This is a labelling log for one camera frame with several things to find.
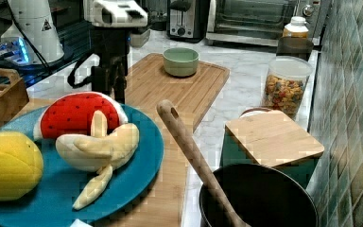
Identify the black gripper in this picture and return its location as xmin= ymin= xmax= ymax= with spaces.
xmin=91 ymin=26 xmax=130 ymax=103

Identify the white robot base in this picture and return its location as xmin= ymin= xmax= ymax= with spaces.
xmin=0 ymin=0 xmax=73 ymax=68

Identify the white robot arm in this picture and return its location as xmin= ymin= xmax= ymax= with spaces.
xmin=83 ymin=0 xmax=147 ymax=103

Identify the wooden drawer cabinet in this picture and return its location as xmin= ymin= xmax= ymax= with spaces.
xmin=0 ymin=97 xmax=197 ymax=227

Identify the bamboo cutting board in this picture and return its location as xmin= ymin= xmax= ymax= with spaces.
xmin=126 ymin=53 xmax=230 ymax=131

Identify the plush watermelon slice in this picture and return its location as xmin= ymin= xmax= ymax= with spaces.
xmin=33 ymin=92 xmax=128 ymax=141

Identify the green ceramic bowl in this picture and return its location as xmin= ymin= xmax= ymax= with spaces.
xmin=163 ymin=47 xmax=199 ymax=77

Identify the plush peeled banana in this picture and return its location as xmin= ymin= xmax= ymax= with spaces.
xmin=56 ymin=111 xmax=140 ymax=210

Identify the black two-slot toaster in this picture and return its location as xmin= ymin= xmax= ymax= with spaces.
xmin=166 ymin=0 xmax=211 ymax=43

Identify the plush yellow lemon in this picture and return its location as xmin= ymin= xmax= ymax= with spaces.
xmin=0 ymin=131 xmax=43 ymax=201

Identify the blue plate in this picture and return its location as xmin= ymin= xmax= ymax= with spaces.
xmin=0 ymin=105 xmax=164 ymax=227

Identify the silver toaster oven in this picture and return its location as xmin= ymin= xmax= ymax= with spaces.
xmin=206 ymin=0 xmax=332 ymax=46

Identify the teal canister with bamboo lid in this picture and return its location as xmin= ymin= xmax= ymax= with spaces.
xmin=220 ymin=108 xmax=324 ymax=187

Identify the clear cereal container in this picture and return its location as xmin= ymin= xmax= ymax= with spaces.
xmin=261 ymin=56 xmax=314 ymax=119

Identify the dark grey cup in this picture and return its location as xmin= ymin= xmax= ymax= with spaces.
xmin=276 ymin=37 xmax=314 ymax=61

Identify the white-lidded spice bottle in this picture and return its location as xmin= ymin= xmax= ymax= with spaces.
xmin=283 ymin=16 xmax=309 ymax=38

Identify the black pot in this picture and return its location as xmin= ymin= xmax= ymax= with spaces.
xmin=214 ymin=164 xmax=319 ymax=227

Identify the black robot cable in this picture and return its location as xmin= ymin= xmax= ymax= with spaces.
xmin=66 ymin=52 xmax=100 ymax=89

